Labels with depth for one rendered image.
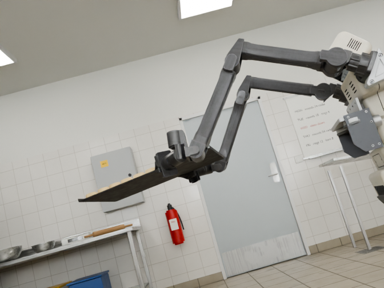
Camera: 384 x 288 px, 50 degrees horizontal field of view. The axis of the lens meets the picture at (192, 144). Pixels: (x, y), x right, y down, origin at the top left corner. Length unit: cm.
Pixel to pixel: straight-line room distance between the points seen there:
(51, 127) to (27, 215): 115
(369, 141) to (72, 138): 434
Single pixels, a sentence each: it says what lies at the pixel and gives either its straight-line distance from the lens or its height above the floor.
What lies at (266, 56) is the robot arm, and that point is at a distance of 165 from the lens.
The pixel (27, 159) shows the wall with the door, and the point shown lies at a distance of 567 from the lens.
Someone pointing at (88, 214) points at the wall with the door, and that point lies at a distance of 536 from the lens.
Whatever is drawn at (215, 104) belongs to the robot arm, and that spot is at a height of 114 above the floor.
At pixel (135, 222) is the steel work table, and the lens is 517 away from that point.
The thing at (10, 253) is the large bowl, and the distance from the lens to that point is 505.
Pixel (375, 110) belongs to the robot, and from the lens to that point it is 180.
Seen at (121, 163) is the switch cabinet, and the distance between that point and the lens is 512.
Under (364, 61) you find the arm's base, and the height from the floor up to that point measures 113.
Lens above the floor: 73
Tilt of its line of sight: 11 degrees up
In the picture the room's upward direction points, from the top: 16 degrees counter-clockwise
